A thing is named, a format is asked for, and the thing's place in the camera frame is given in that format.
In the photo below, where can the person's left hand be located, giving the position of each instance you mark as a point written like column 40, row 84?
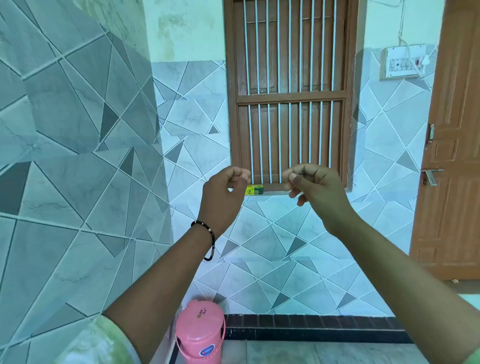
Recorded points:
column 219, row 202

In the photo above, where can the person's right hand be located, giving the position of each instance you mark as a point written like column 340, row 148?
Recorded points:
column 324, row 198

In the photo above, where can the person's left fingers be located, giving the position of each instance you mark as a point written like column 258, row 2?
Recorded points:
column 237, row 173

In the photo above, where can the person's right thumb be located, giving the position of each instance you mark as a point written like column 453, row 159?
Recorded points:
column 291, row 176

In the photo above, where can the person's right forearm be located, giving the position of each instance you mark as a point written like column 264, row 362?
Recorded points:
column 405, row 285

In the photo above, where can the person's left forearm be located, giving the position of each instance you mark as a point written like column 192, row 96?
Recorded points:
column 161, row 296

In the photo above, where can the small yellow green box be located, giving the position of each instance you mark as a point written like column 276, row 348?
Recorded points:
column 254, row 190

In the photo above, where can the brown wooden barred window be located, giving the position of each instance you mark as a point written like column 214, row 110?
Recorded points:
column 292, row 97

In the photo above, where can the metal door latch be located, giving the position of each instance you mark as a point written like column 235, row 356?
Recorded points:
column 431, row 133

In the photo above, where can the white electrical switchboard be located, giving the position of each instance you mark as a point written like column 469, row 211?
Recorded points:
column 399, row 63

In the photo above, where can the pink plastic water jug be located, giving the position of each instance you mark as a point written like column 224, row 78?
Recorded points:
column 200, row 332

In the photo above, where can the orange brown wooden door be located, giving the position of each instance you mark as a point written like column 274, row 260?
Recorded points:
column 453, row 150

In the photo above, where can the green white left sleeve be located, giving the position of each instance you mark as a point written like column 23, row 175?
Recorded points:
column 95, row 343

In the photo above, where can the green white sleeve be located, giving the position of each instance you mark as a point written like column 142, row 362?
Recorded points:
column 95, row 343
column 473, row 358

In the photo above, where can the green white right sleeve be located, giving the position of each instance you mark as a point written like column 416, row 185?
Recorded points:
column 473, row 358

